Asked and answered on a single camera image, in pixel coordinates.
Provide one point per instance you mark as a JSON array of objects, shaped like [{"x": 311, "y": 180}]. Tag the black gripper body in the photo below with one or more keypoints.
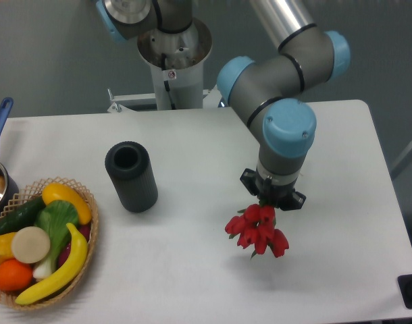
[{"x": 273, "y": 190}]

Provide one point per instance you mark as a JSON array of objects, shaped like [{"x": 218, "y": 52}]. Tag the red tulip bouquet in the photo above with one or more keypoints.
[{"x": 256, "y": 226}]

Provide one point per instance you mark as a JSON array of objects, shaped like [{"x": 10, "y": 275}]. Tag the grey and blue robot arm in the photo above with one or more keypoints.
[{"x": 263, "y": 95}]

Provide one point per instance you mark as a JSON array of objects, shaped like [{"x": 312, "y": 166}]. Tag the dark grey ribbed vase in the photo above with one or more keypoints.
[{"x": 129, "y": 167}]

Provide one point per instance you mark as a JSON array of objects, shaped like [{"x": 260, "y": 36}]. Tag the dark red vegetable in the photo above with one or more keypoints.
[{"x": 85, "y": 230}]

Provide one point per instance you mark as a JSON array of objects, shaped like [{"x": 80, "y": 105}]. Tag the green bok choy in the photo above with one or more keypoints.
[{"x": 53, "y": 219}]

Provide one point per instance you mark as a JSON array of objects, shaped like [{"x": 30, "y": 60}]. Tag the yellow banana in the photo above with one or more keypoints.
[{"x": 61, "y": 277}]

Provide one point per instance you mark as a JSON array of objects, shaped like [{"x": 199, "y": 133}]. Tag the woven wicker basket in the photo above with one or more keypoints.
[{"x": 30, "y": 192}]

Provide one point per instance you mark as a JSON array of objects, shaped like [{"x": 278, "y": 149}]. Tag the beige round disc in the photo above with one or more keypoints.
[{"x": 30, "y": 245}]

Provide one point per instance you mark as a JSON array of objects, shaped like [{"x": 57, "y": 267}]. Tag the green cucumber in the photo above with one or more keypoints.
[{"x": 23, "y": 216}]

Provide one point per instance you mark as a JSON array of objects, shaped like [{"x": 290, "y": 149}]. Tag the orange fruit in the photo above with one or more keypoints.
[{"x": 14, "y": 275}]

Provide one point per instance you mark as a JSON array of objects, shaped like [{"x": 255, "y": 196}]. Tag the yellow bell pepper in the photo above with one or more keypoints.
[{"x": 5, "y": 246}]

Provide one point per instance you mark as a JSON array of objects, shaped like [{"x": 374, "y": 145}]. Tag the white metal bracket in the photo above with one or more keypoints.
[{"x": 147, "y": 102}]

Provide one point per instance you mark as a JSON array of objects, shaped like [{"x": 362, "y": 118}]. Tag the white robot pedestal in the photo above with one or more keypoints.
[{"x": 176, "y": 65}]

